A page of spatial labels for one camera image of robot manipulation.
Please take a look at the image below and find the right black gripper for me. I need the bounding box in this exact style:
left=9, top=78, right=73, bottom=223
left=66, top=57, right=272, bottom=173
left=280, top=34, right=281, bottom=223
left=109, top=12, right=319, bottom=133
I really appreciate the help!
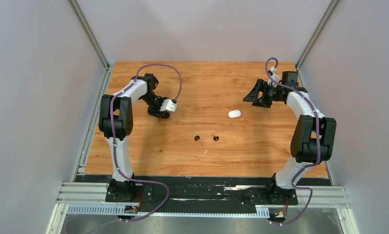
left=243, top=79, right=282, bottom=108

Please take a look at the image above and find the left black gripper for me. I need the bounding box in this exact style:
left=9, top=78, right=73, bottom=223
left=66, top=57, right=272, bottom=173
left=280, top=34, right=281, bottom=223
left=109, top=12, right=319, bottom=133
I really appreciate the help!
left=140, top=93, right=171, bottom=119

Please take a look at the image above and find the white earbud charging case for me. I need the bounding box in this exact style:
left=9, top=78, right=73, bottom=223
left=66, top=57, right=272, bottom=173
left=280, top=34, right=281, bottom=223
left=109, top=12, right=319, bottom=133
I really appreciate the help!
left=228, top=110, right=242, bottom=119

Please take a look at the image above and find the black earbud charging case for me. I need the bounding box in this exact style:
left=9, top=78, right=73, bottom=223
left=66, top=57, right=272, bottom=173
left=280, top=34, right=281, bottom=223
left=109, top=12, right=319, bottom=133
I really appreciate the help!
left=156, top=111, right=170, bottom=119

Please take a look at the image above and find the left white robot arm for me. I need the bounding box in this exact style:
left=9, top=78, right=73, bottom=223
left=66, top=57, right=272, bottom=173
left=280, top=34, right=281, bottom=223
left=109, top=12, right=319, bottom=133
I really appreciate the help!
left=98, top=73, right=170, bottom=201

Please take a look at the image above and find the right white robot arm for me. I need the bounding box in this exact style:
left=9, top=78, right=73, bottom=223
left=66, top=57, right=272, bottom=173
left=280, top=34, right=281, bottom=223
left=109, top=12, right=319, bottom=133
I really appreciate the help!
left=243, top=71, right=337, bottom=204

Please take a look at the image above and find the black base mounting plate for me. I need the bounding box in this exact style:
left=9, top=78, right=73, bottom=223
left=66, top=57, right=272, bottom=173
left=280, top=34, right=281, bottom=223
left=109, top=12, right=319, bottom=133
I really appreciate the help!
left=105, top=176, right=298, bottom=215

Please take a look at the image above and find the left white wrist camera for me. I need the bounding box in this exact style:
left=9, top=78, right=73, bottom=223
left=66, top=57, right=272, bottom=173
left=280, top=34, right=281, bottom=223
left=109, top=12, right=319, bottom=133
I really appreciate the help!
left=159, top=98, right=177, bottom=113

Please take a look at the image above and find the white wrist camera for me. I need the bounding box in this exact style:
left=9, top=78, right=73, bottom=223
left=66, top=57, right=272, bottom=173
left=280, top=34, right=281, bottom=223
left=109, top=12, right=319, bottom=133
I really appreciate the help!
left=268, top=66, right=280, bottom=87
left=159, top=98, right=177, bottom=113

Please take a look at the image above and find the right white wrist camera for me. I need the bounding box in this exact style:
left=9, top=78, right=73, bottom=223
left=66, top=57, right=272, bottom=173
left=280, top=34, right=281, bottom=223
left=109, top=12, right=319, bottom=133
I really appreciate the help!
left=268, top=66, right=280, bottom=87

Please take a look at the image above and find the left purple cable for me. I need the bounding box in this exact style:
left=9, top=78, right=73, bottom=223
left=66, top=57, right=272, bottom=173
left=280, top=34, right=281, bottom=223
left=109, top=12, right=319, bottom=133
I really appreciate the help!
left=109, top=63, right=183, bottom=223

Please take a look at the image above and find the aluminium frame rail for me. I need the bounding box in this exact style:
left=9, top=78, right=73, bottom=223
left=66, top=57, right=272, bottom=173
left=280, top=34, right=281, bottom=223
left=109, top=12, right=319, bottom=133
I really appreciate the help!
left=55, top=182, right=359, bottom=234

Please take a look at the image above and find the grey slotted cable duct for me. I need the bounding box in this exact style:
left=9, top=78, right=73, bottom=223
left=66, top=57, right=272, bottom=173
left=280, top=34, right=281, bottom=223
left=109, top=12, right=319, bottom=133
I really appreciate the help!
left=66, top=204, right=270, bottom=218

